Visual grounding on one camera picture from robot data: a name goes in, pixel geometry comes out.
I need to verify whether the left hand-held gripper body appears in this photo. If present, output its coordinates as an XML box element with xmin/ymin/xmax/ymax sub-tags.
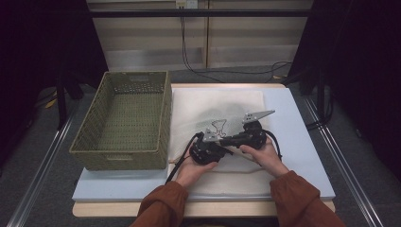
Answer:
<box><xmin>188</xmin><ymin>127</ymin><xmax>228</xmax><ymax>166</ymax></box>

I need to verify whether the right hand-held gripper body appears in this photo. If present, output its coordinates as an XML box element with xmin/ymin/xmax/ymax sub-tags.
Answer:
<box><xmin>239</xmin><ymin>109</ymin><xmax>276</xmax><ymax>150</ymax></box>

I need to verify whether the cream mesh laundry bag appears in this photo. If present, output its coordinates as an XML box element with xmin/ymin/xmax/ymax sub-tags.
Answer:
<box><xmin>166</xmin><ymin>89</ymin><xmax>275</xmax><ymax>198</ymax></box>

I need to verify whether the green woven basket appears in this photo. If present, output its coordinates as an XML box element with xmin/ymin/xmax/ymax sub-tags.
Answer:
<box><xmin>69</xmin><ymin>71</ymin><xmax>173</xmax><ymax>172</ymax></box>

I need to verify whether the person's left hand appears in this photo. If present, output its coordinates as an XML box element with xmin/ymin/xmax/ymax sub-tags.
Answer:
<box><xmin>174</xmin><ymin>149</ymin><xmax>218</xmax><ymax>190</ymax></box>

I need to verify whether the person's right hand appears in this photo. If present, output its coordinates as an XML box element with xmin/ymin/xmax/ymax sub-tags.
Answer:
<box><xmin>239</xmin><ymin>137</ymin><xmax>290</xmax><ymax>180</ymax></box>

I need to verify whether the white table mat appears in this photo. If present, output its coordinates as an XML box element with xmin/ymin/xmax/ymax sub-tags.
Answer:
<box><xmin>71</xmin><ymin>87</ymin><xmax>336</xmax><ymax>202</ymax></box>

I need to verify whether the black metal stand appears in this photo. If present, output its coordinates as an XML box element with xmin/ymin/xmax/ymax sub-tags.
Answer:
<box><xmin>316</xmin><ymin>69</ymin><xmax>326</xmax><ymax>121</ymax></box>
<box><xmin>55</xmin><ymin>75</ymin><xmax>69</xmax><ymax>131</ymax></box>

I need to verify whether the black horizontal bar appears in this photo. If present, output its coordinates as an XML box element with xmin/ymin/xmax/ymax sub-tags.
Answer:
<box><xmin>88</xmin><ymin>9</ymin><xmax>313</xmax><ymax>19</ymax></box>

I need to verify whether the black curtain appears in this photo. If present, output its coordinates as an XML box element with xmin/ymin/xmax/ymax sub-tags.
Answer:
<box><xmin>0</xmin><ymin>0</ymin><xmax>109</xmax><ymax>168</ymax></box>
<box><xmin>288</xmin><ymin>0</ymin><xmax>401</xmax><ymax>181</ymax></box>

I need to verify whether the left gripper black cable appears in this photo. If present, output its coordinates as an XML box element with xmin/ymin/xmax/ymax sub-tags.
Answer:
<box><xmin>164</xmin><ymin>131</ymin><xmax>205</xmax><ymax>185</ymax></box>

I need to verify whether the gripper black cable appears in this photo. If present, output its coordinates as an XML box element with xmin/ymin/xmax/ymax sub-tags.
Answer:
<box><xmin>264</xmin><ymin>130</ymin><xmax>284</xmax><ymax>162</ymax></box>
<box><xmin>164</xmin><ymin>131</ymin><xmax>205</xmax><ymax>185</ymax></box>

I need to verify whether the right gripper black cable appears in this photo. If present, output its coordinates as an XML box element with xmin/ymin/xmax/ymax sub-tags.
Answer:
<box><xmin>264</xmin><ymin>130</ymin><xmax>284</xmax><ymax>162</ymax></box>

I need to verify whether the black floor cable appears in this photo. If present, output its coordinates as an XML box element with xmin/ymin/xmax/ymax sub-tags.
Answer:
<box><xmin>305</xmin><ymin>94</ymin><xmax>335</xmax><ymax>131</ymax></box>

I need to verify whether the black hanging wall cable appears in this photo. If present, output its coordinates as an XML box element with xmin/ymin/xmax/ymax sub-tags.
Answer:
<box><xmin>180</xmin><ymin>15</ymin><xmax>292</xmax><ymax>83</ymax></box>

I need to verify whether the metal floor rail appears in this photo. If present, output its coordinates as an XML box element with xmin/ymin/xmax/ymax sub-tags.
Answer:
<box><xmin>6</xmin><ymin>103</ymin><xmax>79</xmax><ymax>227</ymax></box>
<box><xmin>304</xmin><ymin>97</ymin><xmax>384</xmax><ymax>227</ymax></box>

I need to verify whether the white wall outlet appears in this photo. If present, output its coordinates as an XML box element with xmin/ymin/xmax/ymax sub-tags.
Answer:
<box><xmin>175</xmin><ymin>0</ymin><xmax>199</xmax><ymax>9</ymax></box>

